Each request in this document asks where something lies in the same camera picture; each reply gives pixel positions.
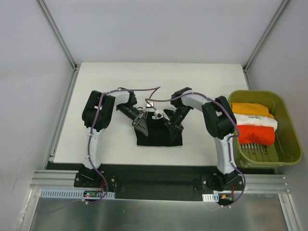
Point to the aluminium frame rail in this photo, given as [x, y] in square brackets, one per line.
[64, 179]

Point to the white rolled t shirt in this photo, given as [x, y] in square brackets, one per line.
[254, 120]

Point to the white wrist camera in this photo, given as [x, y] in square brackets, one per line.
[149, 105]
[159, 114]

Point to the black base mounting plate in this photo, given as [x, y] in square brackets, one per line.
[146, 182]

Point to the orange rolled t shirt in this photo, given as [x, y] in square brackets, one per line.
[256, 134]

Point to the left white cable duct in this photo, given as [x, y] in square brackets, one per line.
[75, 194]

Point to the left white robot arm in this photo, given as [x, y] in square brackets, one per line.
[97, 116]

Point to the right aluminium corner post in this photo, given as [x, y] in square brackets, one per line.
[266, 33]

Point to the right white cable duct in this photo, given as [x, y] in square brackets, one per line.
[211, 197]

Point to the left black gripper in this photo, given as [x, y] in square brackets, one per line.
[138, 118]

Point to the yellow rolled t shirt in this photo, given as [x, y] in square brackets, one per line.
[251, 109]

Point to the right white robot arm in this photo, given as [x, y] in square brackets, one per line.
[220, 123]

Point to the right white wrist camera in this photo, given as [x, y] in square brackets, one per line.
[159, 114]

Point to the black t shirt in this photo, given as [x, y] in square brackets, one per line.
[159, 134]

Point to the olive green plastic bin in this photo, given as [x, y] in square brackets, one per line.
[285, 151]

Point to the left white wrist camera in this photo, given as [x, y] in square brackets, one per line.
[149, 105]

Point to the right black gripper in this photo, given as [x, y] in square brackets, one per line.
[175, 124]

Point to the white cable duct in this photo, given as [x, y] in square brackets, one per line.
[75, 194]
[211, 197]

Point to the aluminium corner post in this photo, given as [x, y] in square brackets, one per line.
[266, 33]
[52, 23]

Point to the left aluminium corner post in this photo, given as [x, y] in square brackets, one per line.
[52, 23]

